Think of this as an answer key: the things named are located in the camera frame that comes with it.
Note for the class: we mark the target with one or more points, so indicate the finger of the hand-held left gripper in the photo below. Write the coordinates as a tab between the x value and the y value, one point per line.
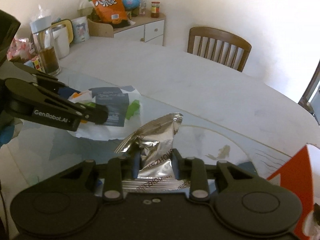
62	110
67	91

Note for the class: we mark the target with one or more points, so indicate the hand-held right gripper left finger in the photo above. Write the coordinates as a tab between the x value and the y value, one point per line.
136	166

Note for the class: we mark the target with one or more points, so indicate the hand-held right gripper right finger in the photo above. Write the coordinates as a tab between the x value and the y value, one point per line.
176	166

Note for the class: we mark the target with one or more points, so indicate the silver foil snack bag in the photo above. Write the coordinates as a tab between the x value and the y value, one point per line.
155	142

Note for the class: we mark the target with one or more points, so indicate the white snack bag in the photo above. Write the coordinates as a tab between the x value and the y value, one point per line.
112	105

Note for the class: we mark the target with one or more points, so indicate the red cardboard box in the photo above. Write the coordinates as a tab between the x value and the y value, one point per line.
295	177

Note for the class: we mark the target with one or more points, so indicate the pink candy bag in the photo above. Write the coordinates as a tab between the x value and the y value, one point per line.
18	48

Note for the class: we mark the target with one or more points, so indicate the colourful cube box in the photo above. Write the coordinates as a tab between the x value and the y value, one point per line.
36	63

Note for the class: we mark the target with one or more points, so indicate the glass tea bottle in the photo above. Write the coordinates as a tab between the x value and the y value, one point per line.
46	52

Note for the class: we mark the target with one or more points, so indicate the white plastic bag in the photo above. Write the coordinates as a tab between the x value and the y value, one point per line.
85	5

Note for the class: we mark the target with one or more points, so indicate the orange snack bag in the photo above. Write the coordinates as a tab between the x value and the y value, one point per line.
110	3

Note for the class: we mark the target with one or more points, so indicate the white side cabinet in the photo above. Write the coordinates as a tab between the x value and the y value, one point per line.
147	30

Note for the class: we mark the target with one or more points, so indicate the blue globe ball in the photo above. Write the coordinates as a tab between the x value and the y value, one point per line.
131	1

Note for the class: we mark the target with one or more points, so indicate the small glass jar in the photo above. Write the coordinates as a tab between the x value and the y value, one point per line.
142	7

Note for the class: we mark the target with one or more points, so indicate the red-lidded sauce jar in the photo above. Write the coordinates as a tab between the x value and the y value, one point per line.
155	10

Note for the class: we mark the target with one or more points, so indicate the brown slatted wooden chair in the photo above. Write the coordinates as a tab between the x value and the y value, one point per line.
217	47

